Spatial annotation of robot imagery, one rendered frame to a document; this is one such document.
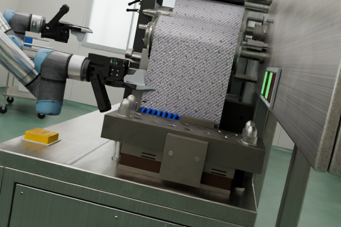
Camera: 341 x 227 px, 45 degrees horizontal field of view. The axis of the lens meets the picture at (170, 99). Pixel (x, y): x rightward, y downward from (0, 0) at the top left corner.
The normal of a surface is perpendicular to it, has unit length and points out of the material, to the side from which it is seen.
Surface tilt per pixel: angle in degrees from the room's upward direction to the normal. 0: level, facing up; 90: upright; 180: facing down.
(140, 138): 90
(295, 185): 90
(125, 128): 90
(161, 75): 90
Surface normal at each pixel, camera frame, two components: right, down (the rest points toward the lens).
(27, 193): -0.15, 0.08
